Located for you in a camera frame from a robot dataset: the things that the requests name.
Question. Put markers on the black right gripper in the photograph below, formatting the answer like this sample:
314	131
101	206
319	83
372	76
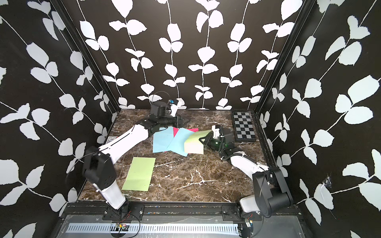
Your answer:
209	140

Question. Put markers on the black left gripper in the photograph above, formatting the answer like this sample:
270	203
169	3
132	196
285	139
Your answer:
178	120

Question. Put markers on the light blue paper sheet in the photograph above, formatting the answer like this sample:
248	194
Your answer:
162	139
177	144

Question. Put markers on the green paper sheet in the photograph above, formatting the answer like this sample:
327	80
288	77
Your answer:
193	145
139	174

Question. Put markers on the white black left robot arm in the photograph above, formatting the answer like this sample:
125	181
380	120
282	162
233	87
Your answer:
98	167

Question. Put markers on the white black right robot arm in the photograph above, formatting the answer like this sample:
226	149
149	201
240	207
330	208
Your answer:
271	192

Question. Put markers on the pink paper sheet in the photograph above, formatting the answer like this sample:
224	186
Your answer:
193	129
175	131

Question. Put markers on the black white chessboard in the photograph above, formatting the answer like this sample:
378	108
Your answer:
243	126

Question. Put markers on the playing card box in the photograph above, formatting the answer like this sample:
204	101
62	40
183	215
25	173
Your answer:
111	138

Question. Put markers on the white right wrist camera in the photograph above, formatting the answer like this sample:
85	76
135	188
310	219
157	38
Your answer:
217	131

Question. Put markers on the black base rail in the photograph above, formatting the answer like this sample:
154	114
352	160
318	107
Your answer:
145	209

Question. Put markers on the white slotted cable duct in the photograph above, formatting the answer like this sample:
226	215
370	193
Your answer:
111	228

